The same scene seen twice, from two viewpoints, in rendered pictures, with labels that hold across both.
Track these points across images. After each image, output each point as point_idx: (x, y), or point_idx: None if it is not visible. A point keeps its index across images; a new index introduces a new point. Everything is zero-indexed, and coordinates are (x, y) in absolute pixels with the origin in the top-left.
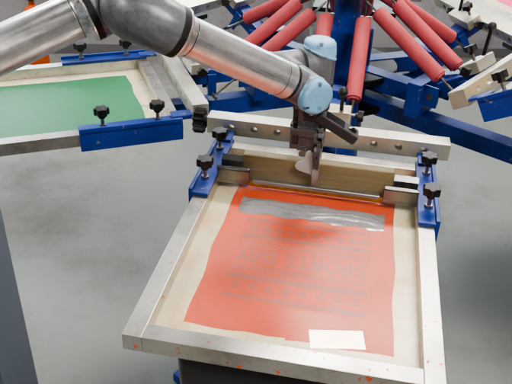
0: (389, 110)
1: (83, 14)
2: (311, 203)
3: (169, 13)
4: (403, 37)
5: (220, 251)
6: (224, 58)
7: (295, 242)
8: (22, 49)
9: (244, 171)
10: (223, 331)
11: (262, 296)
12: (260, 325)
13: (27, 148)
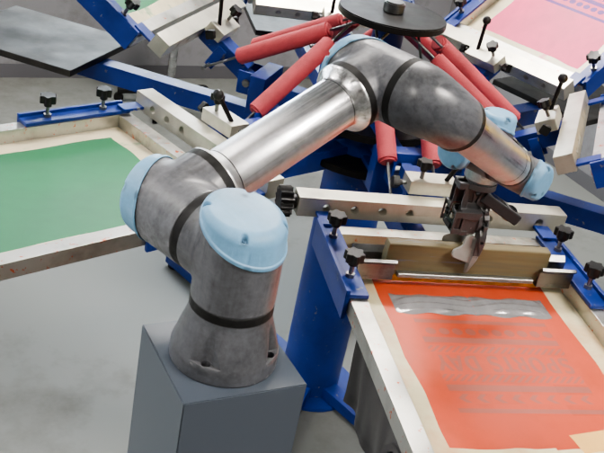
0: (436, 171)
1: (364, 104)
2: (462, 295)
3: (474, 106)
4: (469, 89)
5: (419, 362)
6: (493, 149)
7: (483, 342)
8: (304, 149)
9: (392, 264)
10: (495, 451)
11: (500, 406)
12: (524, 439)
13: (84, 253)
